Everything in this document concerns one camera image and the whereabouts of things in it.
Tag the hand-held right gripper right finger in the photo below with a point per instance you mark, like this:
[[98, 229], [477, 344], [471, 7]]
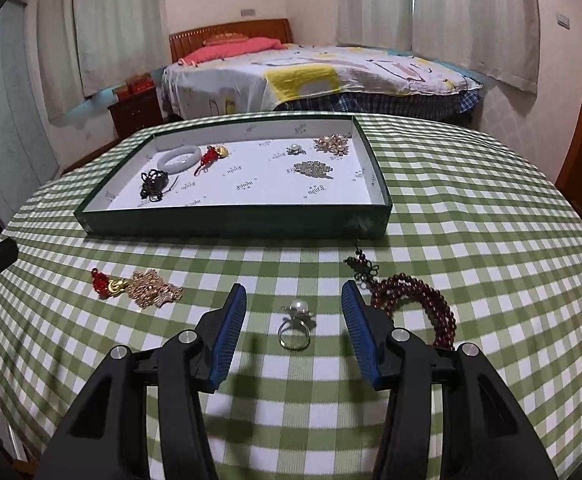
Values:
[[362, 336]]

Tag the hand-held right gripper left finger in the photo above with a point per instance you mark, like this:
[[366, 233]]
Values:
[[228, 336]]

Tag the red and gold charm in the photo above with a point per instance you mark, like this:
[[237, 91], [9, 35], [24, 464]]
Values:
[[146, 288]]

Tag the green shallow box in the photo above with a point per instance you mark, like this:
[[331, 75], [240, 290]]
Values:
[[221, 221]]

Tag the crystal brooch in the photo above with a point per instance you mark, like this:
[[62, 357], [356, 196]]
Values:
[[314, 168]]

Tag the red tassel charm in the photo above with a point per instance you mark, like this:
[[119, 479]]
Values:
[[210, 156]]

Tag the pale jade bangle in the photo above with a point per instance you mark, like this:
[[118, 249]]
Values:
[[164, 163]]

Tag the gold pearl flower brooch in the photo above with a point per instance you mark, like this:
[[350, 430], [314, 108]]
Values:
[[331, 145]]

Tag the small pearl brooch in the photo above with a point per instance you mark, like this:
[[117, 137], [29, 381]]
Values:
[[295, 149]]

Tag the glass sliding wardrobe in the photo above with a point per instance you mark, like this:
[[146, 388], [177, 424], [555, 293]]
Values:
[[6, 125]]

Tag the green checkered tablecloth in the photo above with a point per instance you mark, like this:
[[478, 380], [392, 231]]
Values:
[[471, 210]]

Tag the dark wooden nightstand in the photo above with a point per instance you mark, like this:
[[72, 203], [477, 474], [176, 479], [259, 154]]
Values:
[[136, 112]]

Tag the narrow white curtain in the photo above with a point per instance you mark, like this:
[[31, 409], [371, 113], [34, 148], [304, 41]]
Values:
[[376, 5], [58, 45]]

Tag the red box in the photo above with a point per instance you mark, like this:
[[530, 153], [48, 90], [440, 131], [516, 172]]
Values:
[[141, 85]]

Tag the blue plaid bed sheet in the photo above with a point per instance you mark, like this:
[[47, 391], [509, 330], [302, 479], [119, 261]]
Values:
[[396, 102]]

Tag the bed with patterned sheet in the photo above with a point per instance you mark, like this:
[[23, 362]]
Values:
[[321, 72]]

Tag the wide white curtain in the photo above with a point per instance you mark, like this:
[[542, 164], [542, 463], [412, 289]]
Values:
[[476, 20], [121, 20]]

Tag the pink pillow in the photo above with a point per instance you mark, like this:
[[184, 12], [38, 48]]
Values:
[[231, 50]]

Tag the wooden headboard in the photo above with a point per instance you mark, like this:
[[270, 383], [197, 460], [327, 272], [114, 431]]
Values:
[[231, 30]]

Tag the wall light switch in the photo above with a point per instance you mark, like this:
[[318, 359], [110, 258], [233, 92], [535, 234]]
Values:
[[563, 20]]

